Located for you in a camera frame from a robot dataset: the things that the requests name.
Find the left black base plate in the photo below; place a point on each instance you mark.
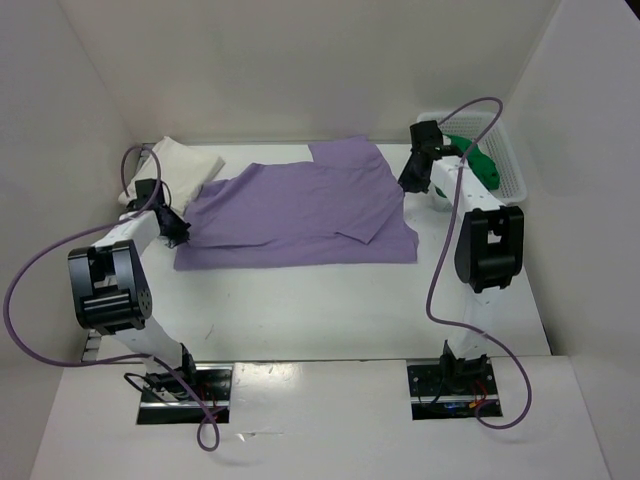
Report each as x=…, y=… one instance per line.
x=159, y=406

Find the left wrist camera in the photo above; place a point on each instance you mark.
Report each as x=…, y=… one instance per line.
x=149, y=189

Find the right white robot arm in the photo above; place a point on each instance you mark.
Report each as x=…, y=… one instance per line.
x=488, y=252

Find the green t shirt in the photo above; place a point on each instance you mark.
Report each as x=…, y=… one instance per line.
x=480, y=163

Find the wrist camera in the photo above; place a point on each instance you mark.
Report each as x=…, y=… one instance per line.
x=149, y=189
x=427, y=139

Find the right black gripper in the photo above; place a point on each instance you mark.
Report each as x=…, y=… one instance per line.
x=408, y=182

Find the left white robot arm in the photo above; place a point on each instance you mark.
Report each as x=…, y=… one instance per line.
x=112, y=296

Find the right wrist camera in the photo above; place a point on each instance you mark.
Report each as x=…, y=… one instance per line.
x=427, y=139

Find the white plastic laundry basket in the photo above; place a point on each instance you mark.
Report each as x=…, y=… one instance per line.
x=496, y=145

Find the white t shirt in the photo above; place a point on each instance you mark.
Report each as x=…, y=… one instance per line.
x=185, y=170

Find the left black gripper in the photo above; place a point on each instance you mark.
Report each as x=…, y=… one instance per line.
x=180, y=233

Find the purple t shirt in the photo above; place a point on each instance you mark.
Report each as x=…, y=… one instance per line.
x=344, y=206

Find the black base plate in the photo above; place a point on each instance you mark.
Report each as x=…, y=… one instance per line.
x=431, y=398
x=159, y=406

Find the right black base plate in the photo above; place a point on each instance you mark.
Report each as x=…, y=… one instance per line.
x=431, y=398

